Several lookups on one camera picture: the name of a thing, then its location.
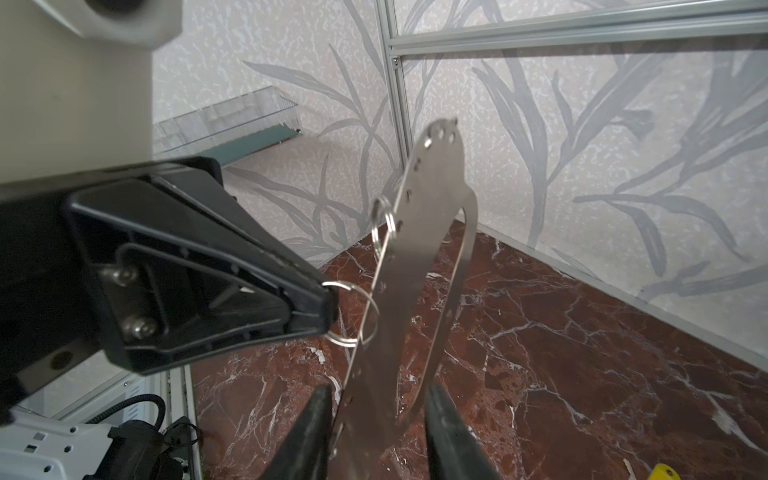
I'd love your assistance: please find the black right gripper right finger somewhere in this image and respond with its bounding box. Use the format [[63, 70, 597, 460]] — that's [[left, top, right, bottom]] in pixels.
[[424, 384, 500, 480]]

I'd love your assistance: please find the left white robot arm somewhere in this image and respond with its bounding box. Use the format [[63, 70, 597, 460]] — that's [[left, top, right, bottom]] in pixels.
[[1, 157, 338, 479]]

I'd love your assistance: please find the aluminium cage frame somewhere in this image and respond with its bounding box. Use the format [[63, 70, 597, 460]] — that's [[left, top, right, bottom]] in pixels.
[[375, 1, 767, 161]]

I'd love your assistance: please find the yellow key tag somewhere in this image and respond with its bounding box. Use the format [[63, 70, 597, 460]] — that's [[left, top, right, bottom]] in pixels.
[[647, 463, 681, 480]]

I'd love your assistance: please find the clear plastic wall tray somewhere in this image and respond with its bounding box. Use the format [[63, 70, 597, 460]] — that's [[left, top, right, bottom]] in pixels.
[[153, 86, 302, 166]]

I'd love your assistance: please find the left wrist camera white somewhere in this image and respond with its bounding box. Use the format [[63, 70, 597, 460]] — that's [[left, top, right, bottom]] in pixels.
[[1, 0, 183, 184]]

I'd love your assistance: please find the silver metal key holder plate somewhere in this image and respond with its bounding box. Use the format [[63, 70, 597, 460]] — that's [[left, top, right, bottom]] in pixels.
[[328, 118, 478, 479]]

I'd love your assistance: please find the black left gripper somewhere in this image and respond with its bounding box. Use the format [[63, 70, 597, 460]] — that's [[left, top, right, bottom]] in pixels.
[[1, 157, 338, 426]]

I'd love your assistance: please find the silver split ring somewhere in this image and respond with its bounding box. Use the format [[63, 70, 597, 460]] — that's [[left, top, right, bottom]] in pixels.
[[321, 280, 382, 349], [369, 195, 398, 256]]

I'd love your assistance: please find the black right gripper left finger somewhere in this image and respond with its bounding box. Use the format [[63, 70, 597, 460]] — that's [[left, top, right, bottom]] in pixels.
[[259, 385, 333, 480]]

